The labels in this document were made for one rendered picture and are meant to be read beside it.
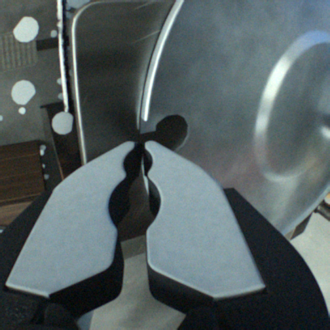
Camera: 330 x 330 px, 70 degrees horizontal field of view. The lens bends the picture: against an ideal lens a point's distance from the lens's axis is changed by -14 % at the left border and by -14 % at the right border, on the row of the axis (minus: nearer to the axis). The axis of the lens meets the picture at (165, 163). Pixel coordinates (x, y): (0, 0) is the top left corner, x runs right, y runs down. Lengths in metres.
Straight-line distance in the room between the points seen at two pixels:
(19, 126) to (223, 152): 0.84
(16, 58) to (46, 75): 0.20
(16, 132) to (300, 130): 0.88
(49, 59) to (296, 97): 0.80
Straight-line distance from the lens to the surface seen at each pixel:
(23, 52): 0.74
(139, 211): 0.16
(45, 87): 0.92
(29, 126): 0.96
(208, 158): 0.17
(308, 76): 0.20
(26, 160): 0.85
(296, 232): 0.44
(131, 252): 0.42
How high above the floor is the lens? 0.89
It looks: 49 degrees down
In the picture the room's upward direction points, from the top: 136 degrees clockwise
